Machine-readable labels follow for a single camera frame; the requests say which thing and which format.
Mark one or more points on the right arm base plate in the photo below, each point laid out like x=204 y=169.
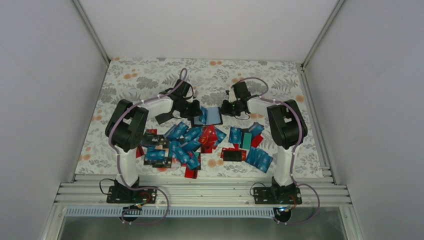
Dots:
x=277 y=195

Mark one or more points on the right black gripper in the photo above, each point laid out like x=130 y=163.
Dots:
x=225 y=110

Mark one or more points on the blue card near teal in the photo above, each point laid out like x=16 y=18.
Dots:
x=256 y=129

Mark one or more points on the aluminium rail frame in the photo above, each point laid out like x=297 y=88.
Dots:
x=203 y=191

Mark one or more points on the red card bottom centre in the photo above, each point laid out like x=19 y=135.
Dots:
x=191 y=173

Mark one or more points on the floral table mat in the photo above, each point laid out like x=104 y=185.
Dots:
x=140 y=78

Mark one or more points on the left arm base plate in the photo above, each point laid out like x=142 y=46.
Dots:
x=123 y=195

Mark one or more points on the black card on red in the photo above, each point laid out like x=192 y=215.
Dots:
x=232 y=156

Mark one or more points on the blue card beside teal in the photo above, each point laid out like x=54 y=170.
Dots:
x=235 y=135

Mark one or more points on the black leather card holder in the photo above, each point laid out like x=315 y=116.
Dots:
x=210 y=116

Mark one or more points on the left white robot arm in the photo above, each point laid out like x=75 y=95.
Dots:
x=126 y=133

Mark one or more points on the black VIP card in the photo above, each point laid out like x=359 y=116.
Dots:
x=150 y=140

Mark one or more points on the grey perforated cable duct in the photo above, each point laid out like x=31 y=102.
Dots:
x=172 y=212

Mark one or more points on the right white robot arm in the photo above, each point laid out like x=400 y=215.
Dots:
x=288 y=130

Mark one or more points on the red VIP card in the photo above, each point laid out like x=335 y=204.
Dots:
x=208 y=137

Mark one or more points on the blue VIP card lower left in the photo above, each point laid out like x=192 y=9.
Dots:
x=155 y=154

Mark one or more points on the blue VIP card stack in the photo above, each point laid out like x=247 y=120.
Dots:
x=259 y=159

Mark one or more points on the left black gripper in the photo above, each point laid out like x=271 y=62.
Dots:
x=196 y=111

